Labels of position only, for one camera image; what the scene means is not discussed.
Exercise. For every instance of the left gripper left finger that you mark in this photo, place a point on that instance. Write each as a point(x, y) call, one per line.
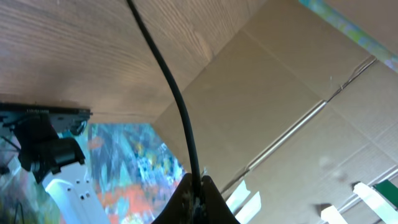
point(178, 209)

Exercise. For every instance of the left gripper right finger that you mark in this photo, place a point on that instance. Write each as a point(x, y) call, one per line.
point(217, 211)

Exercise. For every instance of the black cable short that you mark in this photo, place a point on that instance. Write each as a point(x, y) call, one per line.
point(187, 126)

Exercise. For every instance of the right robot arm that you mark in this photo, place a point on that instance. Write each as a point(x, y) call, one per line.
point(58, 164)

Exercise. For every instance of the cardboard wall panel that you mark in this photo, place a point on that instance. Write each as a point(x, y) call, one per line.
point(297, 108)

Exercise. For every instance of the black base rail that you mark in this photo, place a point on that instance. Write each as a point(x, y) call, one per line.
point(62, 119)

